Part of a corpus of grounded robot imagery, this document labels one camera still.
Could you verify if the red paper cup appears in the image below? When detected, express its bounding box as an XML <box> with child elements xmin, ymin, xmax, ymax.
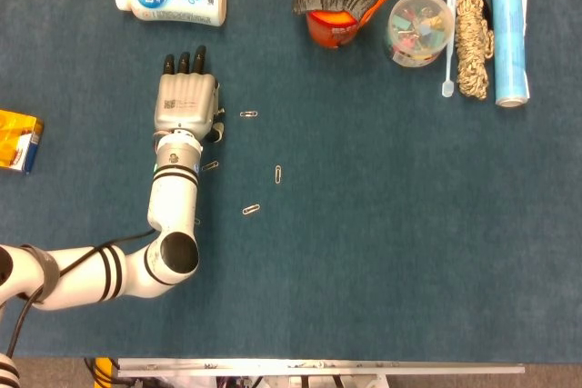
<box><xmin>297</xmin><ymin>0</ymin><xmax>360</xmax><ymax>50</ymax></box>

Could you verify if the small white plastic spoon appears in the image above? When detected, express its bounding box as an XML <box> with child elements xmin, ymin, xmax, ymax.
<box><xmin>441</xmin><ymin>0</ymin><xmax>457</xmax><ymax>99</ymax></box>

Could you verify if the light blue film roll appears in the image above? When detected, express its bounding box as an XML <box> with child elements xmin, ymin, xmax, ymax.
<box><xmin>489</xmin><ymin>0</ymin><xmax>532</xmax><ymax>108</ymax></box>

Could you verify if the aluminium rail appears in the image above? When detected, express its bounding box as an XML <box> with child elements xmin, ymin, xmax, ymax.
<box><xmin>117</xmin><ymin>358</ymin><xmax>527</xmax><ymax>378</ymax></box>

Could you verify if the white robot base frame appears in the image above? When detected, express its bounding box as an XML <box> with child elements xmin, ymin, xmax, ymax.
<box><xmin>213</xmin><ymin>373</ymin><xmax>392</xmax><ymax>388</ymax></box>

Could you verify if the white blue milk bottle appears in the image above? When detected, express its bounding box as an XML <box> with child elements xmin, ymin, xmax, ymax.
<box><xmin>114</xmin><ymin>0</ymin><xmax>227</xmax><ymax>28</ymax></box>

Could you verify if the clear tub of binder clips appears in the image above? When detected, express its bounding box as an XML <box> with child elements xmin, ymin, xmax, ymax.
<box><xmin>384</xmin><ymin>0</ymin><xmax>456</xmax><ymax>67</ymax></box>

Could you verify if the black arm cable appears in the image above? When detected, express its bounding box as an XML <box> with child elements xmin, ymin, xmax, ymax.
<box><xmin>3</xmin><ymin>228</ymin><xmax>156</xmax><ymax>360</ymax></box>

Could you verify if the beige braided rope bundle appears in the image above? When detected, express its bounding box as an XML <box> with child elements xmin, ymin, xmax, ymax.
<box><xmin>454</xmin><ymin>0</ymin><xmax>496</xmax><ymax>101</ymax></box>

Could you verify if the yellow blue carton box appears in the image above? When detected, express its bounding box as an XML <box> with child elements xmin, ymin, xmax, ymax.
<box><xmin>0</xmin><ymin>108</ymin><xmax>45</xmax><ymax>175</ymax></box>

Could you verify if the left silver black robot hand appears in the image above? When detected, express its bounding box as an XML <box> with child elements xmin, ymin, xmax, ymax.
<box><xmin>154</xmin><ymin>45</ymin><xmax>226</xmax><ymax>144</ymax></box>

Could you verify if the grey cable strap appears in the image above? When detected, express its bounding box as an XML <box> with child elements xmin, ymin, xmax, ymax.
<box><xmin>20</xmin><ymin>244</ymin><xmax>62</xmax><ymax>303</ymax></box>

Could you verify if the blue felt table cover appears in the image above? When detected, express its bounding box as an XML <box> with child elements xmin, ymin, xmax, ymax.
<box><xmin>0</xmin><ymin>0</ymin><xmax>582</xmax><ymax>364</ymax></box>

